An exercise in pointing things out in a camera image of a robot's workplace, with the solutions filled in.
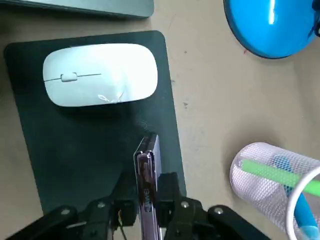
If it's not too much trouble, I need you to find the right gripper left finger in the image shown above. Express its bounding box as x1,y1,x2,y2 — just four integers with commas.
0,172,138,240

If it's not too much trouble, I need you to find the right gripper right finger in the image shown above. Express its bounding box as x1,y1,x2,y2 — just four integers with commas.
157,172,272,240

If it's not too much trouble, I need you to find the grey laptop with logo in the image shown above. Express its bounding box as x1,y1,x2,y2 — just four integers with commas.
0,0,155,20

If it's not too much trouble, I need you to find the black mouse pad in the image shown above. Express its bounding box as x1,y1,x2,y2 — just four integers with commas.
2,29,188,216

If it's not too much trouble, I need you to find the white computer mouse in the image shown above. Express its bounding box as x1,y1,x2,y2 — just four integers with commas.
42,43,159,108

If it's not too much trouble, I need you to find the white mesh pen cup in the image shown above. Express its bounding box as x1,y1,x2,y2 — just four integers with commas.
229,141,320,240

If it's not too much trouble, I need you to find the green pen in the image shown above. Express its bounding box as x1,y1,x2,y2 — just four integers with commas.
240,159,320,197

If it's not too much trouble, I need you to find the blue pen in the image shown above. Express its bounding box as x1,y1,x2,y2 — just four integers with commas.
274,156,319,240

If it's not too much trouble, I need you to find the blue desk lamp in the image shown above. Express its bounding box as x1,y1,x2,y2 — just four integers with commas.
223,0,320,60

